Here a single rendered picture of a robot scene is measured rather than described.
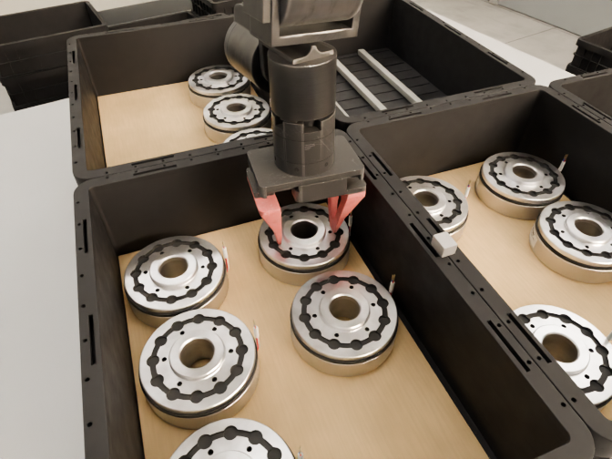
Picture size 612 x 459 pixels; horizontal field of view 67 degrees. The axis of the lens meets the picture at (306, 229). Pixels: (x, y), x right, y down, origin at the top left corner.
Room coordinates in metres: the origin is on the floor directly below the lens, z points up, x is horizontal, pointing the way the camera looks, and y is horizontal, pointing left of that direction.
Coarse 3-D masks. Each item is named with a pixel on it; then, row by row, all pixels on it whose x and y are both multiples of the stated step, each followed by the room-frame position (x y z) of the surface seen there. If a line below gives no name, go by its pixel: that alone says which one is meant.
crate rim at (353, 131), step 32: (480, 96) 0.55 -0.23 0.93; (512, 96) 0.55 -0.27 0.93; (352, 128) 0.47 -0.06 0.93; (608, 128) 0.47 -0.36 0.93; (448, 256) 0.27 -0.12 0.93; (480, 288) 0.23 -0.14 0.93; (512, 320) 0.21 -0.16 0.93; (544, 352) 0.18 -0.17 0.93; (576, 384) 0.15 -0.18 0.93; (608, 448) 0.11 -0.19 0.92
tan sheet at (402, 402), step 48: (240, 240) 0.38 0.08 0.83; (240, 288) 0.31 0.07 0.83; (288, 288) 0.31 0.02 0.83; (144, 336) 0.25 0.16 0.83; (288, 336) 0.25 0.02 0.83; (288, 384) 0.20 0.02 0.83; (336, 384) 0.20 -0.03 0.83; (384, 384) 0.20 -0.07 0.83; (432, 384) 0.20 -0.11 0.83; (144, 432) 0.16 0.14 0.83; (192, 432) 0.16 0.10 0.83; (288, 432) 0.16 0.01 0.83; (336, 432) 0.16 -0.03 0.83; (384, 432) 0.16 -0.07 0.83; (432, 432) 0.16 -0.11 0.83
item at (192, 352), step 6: (198, 342) 0.23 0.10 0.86; (204, 342) 0.23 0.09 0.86; (186, 348) 0.22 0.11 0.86; (192, 348) 0.23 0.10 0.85; (198, 348) 0.23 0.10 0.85; (204, 348) 0.23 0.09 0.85; (210, 348) 0.22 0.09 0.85; (186, 354) 0.22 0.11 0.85; (192, 354) 0.22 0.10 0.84; (198, 354) 0.23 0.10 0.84; (204, 354) 0.23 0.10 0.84; (210, 354) 0.23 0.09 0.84; (186, 360) 0.22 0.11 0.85; (192, 360) 0.22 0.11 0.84; (198, 360) 0.23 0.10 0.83
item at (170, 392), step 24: (192, 312) 0.26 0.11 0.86; (216, 312) 0.26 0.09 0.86; (168, 336) 0.23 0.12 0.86; (240, 336) 0.23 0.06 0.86; (144, 360) 0.21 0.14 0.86; (168, 360) 0.21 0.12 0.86; (240, 360) 0.21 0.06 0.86; (144, 384) 0.19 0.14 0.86; (168, 384) 0.19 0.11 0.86; (192, 384) 0.19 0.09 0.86; (216, 384) 0.19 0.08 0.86; (240, 384) 0.19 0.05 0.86; (168, 408) 0.17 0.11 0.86; (192, 408) 0.17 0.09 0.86; (216, 408) 0.17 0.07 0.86
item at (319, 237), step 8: (296, 216) 0.39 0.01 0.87; (304, 216) 0.39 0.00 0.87; (312, 216) 0.39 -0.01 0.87; (288, 224) 0.37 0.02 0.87; (296, 224) 0.38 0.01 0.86; (312, 224) 0.38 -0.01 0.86; (320, 224) 0.37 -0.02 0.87; (288, 232) 0.36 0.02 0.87; (320, 232) 0.36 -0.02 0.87; (288, 240) 0.35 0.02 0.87; (296, 240) 0.35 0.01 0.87; (304, 240) 0.35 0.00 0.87; (312, 240) 0.35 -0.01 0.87; (320, 240) 0.35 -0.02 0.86
